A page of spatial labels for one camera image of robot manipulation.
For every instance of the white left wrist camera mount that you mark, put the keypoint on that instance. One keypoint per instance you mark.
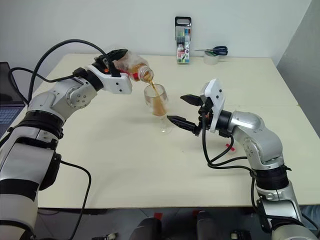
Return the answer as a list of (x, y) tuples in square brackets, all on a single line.
[(117, 83)]

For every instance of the clear plastic bottle red tape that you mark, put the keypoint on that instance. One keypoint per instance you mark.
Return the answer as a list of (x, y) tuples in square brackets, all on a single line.
[(143, 72)]

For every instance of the marker pen pack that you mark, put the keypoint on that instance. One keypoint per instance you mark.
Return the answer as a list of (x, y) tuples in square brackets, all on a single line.
[(183, 50)]

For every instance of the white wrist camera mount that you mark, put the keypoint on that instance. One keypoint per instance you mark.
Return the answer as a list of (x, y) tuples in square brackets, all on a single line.
[(117, 83), (216, 97)]

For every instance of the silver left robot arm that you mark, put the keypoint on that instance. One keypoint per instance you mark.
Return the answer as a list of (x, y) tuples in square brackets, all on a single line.
[(50, 100)]

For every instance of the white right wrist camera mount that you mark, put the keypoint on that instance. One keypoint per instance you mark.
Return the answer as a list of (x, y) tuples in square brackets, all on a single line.
[(216, 97)]

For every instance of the clear wine glass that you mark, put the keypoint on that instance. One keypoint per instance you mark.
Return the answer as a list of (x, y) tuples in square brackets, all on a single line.
[(157, 105)]

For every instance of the dark laptop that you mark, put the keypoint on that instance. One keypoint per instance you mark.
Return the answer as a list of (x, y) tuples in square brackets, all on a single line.
[(7, 100)]

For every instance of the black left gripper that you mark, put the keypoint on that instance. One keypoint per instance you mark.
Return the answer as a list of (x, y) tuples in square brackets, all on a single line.
[(103, 62)]

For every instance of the red floor tape piece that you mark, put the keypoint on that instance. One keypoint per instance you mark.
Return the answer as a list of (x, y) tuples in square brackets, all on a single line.
[(157, 216)]

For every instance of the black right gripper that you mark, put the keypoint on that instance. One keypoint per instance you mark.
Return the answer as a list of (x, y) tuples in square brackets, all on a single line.
[(204, 111)]

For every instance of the clear tape roll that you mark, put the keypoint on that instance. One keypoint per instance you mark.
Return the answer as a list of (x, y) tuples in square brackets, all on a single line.
[(211, 60)]

